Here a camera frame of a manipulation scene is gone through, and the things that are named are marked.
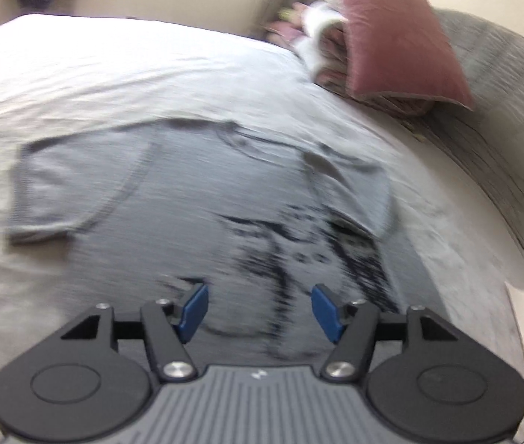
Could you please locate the pink velvet pillow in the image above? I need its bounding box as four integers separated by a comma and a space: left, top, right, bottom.
323, 0, 475, 112

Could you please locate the grey printed knit top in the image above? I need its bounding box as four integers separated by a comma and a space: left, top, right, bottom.
6, 119, 429, 371

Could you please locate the pile of crumpled clothes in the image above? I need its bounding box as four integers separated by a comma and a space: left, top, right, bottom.
266, 0, 353, 99

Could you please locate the grey quilted bedspread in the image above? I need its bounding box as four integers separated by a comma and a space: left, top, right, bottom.
401, 8, 524, 303

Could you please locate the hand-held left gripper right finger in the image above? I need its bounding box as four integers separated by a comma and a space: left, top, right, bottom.
311, 284, 464, 383

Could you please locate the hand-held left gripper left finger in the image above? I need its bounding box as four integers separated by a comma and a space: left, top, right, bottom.
60, 284, 211, 383

